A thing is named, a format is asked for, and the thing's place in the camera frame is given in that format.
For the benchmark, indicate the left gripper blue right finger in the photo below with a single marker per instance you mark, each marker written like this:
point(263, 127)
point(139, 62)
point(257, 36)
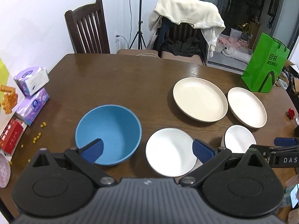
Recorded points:
point(203, 151)

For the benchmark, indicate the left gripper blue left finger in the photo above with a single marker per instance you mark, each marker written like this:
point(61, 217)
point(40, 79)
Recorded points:
point(92, 151)

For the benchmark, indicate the cream plate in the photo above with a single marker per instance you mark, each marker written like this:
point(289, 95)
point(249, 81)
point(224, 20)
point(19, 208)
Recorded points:
point(200, 99)
point(247, 107)

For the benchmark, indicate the white bowl left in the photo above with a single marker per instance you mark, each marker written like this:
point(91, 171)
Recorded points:
point(169, 152)

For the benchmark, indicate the white bowl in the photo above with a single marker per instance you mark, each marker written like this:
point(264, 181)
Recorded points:
point(238, 139)
point(169, 152)

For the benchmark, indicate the blue bowl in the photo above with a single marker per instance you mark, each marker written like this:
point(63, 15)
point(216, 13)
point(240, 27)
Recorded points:
point(117, 126)

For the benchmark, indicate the white bowl right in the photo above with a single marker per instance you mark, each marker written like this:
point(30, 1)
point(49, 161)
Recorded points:
point(238, 139)

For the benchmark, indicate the red rose flower head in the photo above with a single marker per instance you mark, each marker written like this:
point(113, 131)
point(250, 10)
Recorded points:
point(290, 114)

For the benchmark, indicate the purple tissue pack lower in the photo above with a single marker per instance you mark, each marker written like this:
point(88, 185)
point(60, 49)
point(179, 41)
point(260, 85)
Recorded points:
point(31, 106)

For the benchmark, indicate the purple tissue pack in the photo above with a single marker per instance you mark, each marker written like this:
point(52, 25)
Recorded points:
point(32, 79)
point(31, 106)

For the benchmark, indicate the red small box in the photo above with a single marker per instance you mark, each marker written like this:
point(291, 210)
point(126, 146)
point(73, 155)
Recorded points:
point(11, 135)

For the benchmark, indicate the green paper shopping bag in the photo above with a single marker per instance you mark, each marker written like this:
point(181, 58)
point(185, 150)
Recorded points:
point(265, 65)

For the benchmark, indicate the purple fuzzy vase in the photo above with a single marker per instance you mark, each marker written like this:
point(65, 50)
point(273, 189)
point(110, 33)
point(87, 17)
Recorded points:
point(5, 172)

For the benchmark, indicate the purple tissue pack upper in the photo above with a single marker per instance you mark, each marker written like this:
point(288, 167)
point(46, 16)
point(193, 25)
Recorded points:
point(32, 79)

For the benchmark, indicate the white plush toy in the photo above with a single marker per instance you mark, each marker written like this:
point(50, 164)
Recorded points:
point(235, 54)

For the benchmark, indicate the black garment on chair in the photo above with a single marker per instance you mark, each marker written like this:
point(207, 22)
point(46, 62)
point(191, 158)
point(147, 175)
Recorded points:
point(186, 49)

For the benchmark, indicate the wooden chair with clothes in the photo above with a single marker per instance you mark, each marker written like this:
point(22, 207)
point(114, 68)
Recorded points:
point(180, 40)

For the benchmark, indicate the green snack box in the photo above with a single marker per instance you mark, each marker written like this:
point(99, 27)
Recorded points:
point(9, 96)

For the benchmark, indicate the studio light on tripod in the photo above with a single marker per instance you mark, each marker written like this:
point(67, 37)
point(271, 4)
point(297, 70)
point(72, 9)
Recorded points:
point(139, 35)

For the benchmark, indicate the dark wooden chair left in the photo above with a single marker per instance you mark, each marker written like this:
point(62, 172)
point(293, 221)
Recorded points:
point(87, 29)

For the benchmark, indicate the cream sweater on chair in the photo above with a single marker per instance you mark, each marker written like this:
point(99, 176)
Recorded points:
point(198, 14)

